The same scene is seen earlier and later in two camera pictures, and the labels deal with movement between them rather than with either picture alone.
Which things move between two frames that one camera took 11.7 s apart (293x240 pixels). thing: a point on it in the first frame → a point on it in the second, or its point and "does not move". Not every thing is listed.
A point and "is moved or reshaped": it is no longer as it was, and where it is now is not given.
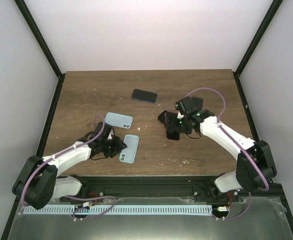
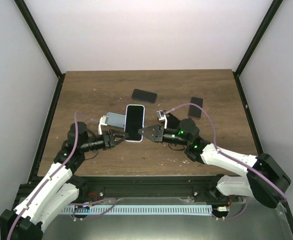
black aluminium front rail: [201, 187] does not move
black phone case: [170, 120] does not move
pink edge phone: [173, 135] is moved or reshaped
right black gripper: [186, 132] → [158, 131]
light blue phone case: [118, 120] does not move
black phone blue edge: [144, 96] does not move
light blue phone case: [129, 154] → [134, 120]
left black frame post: [43, 42] does not move
